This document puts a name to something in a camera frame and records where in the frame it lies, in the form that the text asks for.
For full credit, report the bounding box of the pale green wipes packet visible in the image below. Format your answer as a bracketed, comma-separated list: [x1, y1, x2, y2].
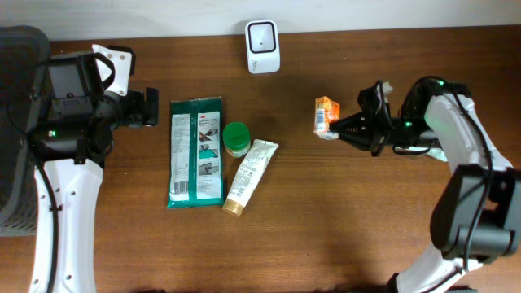
[407, 146, 448, 163]

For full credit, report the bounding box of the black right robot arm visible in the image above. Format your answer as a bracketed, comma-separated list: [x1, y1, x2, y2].
[329, 76, 520, 292]

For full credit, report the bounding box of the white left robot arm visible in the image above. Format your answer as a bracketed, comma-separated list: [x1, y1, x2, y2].
[27, 44, 160, 292]

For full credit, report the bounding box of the grey plastic mesh basket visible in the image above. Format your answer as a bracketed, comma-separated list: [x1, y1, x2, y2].
[1, 25, 50, 237]

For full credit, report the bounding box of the green white tape package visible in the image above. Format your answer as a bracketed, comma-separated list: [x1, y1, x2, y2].
[167, 97, 225, 209]

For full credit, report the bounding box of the white barcode scanner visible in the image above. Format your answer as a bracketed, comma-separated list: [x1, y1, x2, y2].
[244, 20, 281, 74]

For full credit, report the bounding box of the green lid jar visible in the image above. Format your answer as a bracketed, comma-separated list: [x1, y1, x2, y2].
[222, 122, 252, 158]

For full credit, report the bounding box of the small orange carton box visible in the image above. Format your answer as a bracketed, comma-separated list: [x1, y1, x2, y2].
[313, 96, 340, 140]

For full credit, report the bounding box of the white cream tube gold cap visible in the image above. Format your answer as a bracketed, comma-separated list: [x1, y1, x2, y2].
[222, 139, 279, 217]

